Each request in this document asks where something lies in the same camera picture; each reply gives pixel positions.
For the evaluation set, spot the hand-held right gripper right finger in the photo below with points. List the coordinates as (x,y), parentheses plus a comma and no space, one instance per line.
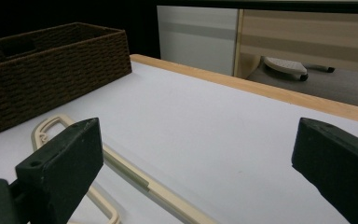
(338,161)

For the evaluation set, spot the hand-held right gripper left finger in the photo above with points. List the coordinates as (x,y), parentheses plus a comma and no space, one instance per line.
(62,168)

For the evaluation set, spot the cream plastic clothes hanger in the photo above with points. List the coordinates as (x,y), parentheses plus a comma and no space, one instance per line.
(105,209)
(180,206)

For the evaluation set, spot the brown woven basket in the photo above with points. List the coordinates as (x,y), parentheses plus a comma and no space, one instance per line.
(59,77)

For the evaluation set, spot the chair base with casters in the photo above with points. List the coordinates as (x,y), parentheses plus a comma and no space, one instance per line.
(286,66)

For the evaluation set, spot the light wooden desk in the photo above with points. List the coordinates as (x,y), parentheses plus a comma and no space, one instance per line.
(307,34)

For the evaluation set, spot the white table sheet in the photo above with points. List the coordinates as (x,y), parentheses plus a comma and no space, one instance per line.
(199,124)

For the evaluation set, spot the black curtain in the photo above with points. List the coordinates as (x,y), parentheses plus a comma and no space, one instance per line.
(136,18)

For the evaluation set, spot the white cabinet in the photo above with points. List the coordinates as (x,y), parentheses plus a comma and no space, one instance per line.
(195,40)

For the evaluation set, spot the black horizontal frame bar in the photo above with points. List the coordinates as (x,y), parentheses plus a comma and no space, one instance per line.
(261,6)

